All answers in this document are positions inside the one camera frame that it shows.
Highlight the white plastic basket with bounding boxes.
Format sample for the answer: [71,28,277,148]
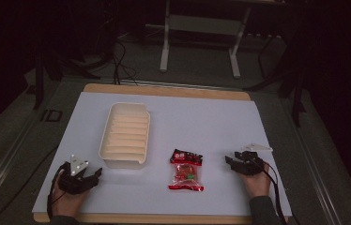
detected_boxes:
[98,101,151,171]

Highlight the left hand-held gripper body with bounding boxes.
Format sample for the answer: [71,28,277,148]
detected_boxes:
[58,154,99,196]

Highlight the person's left hand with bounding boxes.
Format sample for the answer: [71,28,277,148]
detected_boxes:
[51,172,91,218]

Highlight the white table mat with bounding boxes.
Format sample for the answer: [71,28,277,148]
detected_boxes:
[32,91,293,218]

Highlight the black floor cables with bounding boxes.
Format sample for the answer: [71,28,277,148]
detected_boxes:
[110,38,140,86]

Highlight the white metal desk frame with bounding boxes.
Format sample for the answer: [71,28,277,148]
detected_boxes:
[159,0,253,80]

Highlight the person's right hand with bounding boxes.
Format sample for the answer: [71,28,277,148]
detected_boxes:
[237,162,272,199]

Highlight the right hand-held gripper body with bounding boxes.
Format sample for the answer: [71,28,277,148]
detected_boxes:
[235,142,274,176]

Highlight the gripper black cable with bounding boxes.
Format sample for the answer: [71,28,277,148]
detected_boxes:
[249,157,290,225]
[46,164,68,220]

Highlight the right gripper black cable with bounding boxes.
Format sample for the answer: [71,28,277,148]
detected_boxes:
[249,157,290,225]

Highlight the black tripod stand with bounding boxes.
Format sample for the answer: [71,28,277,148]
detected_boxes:
[32,43,102,111]
[243,31,308,128]

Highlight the black floor bracket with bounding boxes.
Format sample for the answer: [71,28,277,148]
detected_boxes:
[39,109,64,123]

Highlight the red snack packet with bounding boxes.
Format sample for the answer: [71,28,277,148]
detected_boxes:
[168,148,205,192]

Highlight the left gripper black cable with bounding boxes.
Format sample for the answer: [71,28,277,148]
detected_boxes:
[46,164,68,220]

